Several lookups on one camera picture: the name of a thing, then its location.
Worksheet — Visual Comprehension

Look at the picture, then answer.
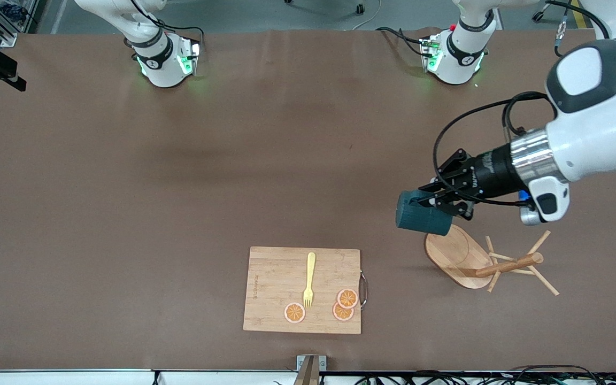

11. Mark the dark green cup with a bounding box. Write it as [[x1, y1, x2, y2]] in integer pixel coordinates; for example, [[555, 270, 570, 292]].
[[396, 191, 454, 236]]

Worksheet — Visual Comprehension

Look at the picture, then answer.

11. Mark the wooden mug tree rack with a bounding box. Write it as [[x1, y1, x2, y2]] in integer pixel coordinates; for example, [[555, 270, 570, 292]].
[[424, 225, 560, 296]]

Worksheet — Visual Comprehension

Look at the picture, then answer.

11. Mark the yellow plastic fork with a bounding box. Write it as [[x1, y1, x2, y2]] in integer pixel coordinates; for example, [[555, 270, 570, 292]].
[[303, 252, 317, 310]]

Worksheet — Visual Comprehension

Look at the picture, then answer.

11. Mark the single black castor leg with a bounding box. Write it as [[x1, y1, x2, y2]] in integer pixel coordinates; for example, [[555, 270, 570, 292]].
[[533, 0, 557, 22]]

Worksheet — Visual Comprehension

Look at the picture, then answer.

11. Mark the bamboo cutting board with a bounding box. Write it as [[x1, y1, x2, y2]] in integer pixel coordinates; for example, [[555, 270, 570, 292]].
[[243, 246, 368, 335]]

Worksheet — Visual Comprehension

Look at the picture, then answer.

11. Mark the chair base with castors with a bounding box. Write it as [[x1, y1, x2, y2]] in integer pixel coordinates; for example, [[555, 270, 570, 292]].
[[286, 0, 366, 15]]

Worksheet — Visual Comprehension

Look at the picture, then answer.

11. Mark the aluminium frame with blue parts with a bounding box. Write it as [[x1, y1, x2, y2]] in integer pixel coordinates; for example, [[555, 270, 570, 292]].
[[0, 0, 39, 49]]

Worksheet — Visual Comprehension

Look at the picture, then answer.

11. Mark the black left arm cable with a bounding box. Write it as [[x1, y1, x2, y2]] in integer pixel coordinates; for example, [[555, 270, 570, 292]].
[[433, 91, 558, 207]]

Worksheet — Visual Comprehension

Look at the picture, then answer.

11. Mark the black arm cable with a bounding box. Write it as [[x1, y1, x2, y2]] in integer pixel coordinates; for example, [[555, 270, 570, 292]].
[[433, 91, 558, 207], [126, 0, 205, 55]]

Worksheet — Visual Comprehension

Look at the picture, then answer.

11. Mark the black base cable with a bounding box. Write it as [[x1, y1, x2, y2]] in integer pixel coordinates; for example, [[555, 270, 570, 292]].
[[376, 26, 433, 57]]

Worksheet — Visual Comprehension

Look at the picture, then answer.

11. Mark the black cable bundle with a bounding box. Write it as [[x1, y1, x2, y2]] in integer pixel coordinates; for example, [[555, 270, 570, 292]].
[[356, 365, 616, 385]]

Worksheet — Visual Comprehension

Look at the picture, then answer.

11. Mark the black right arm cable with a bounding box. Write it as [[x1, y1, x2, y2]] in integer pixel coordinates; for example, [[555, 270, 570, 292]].
[[126, 0, 205, 55]]

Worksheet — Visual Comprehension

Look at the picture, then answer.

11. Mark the white floor cable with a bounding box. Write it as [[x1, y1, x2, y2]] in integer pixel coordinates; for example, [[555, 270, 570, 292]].
[[351, 0, 382, 31]]

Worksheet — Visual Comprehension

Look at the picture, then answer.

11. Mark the metal table bracket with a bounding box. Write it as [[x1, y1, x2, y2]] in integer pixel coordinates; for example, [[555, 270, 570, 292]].
[[296, 355, 327, 385]]

